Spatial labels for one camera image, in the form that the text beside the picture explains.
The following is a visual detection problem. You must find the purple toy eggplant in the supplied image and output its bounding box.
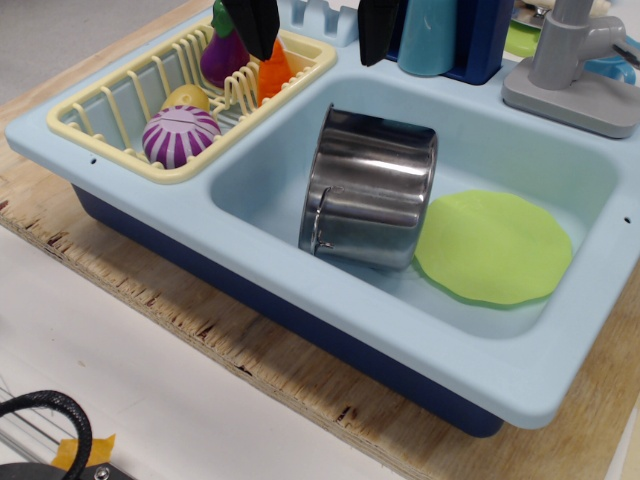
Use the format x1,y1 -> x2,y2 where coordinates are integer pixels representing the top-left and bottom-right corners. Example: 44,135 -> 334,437
200,1 -> 250,89

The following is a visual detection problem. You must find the grey toy faucet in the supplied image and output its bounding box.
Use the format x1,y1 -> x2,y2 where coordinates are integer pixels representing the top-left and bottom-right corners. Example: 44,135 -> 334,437
501,0 -> 639,139

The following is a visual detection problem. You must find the orange toy carrot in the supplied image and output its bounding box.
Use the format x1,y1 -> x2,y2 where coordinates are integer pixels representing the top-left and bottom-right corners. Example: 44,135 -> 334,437
257,38 -> 293,106

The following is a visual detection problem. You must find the cream dish drying rack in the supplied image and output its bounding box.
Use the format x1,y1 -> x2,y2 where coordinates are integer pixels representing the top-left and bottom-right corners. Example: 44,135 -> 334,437
47,21 -> 337,184

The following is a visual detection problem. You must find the wooden plywood board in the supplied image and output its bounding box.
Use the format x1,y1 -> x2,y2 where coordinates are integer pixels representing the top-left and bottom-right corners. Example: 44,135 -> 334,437
0,0 -> 640,480

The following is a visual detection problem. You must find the light blue toy sink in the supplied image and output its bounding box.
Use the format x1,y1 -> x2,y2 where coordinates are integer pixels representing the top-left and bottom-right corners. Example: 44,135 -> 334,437
5,14 -> 639,437

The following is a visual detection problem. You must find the yellow tape piece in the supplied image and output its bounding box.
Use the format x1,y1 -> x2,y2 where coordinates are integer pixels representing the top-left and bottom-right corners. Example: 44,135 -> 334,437
51,433 -> 117,472

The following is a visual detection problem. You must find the black braided cable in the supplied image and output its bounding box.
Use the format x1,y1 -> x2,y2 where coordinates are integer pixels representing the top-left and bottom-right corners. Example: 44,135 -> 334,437
0,390 -> 95,480

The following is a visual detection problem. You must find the green plastic plate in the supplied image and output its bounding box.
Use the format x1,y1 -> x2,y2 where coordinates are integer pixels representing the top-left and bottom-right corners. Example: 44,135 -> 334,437
415,190 -> 573,305

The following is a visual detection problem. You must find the purple striped toy onion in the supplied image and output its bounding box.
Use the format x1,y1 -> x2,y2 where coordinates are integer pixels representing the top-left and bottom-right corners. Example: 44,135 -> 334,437
142,105 -> 221,170

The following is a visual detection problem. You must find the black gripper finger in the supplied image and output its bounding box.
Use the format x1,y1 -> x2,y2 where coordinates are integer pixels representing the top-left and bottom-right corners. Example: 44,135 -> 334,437
223,0 -> 279,61
358,0 -> 400,67

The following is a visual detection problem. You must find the stainless steel pot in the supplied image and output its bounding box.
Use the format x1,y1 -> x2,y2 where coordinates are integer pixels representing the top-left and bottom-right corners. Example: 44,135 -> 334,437
298,106 -> 438,271

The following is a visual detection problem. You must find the dark blue cup holder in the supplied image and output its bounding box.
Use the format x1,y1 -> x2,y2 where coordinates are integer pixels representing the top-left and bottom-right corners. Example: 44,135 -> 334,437
387,0 -> 513,85

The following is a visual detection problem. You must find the green plate behind faucet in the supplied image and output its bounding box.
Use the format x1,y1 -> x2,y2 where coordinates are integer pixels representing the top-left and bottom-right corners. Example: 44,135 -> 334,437
504,21 -> 541,58

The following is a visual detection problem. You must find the teal plastic cup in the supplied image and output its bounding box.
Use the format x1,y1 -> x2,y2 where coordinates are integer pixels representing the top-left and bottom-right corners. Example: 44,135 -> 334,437
397,0 -> 458,77

